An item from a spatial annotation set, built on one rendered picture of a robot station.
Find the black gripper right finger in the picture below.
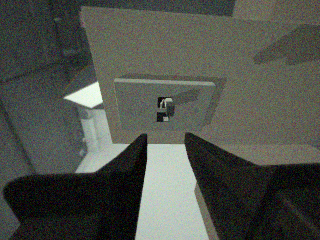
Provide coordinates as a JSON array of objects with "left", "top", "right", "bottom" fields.
[{"left": 184, "top": 132, "right": 320, "bottom": 240}]

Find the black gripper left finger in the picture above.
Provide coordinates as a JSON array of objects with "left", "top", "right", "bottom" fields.
[{"left": 3, "top": 133, "right": 147, "bottom": 240}]

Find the grey panel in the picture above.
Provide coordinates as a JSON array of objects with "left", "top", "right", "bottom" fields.
[{"left": 80, "top": 6, "right": 320, "bottom": 145}]

